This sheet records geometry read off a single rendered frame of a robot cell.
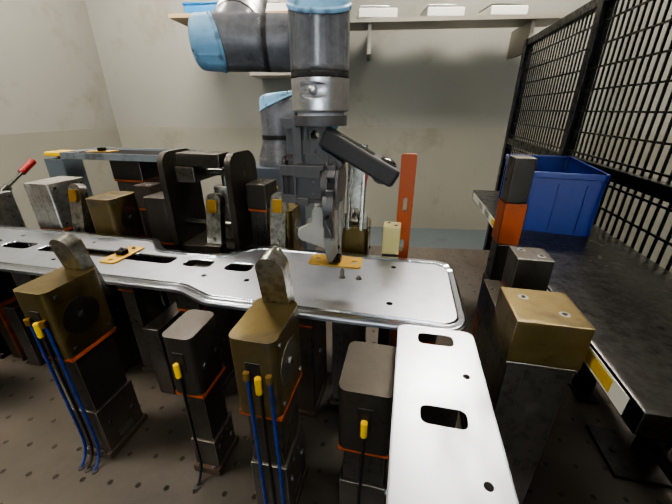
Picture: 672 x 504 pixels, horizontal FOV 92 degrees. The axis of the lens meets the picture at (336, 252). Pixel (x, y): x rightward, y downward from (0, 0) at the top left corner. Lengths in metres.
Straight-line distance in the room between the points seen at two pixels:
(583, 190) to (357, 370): 0.60
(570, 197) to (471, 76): 3.07
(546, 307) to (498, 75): 3.52
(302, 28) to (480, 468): 0.48
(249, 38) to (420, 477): 0.55
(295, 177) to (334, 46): 0.16
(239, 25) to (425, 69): 3.25
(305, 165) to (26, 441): 0.75
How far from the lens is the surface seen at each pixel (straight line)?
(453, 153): 3.81
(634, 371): 0.47
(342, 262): 0.51
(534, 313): 0.45
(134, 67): 4.44
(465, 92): 3.80
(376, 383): 0.42
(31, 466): 0.87
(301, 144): 0.47
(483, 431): 0.38
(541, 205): 0.83
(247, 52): 0.55
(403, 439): 0.35
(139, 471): 0.76
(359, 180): 0.68
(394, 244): 0.67
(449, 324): 0.50
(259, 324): 0.40
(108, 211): 0.96
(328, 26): 0.45
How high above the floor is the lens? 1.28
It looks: 24 degrees down
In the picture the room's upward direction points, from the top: straight up
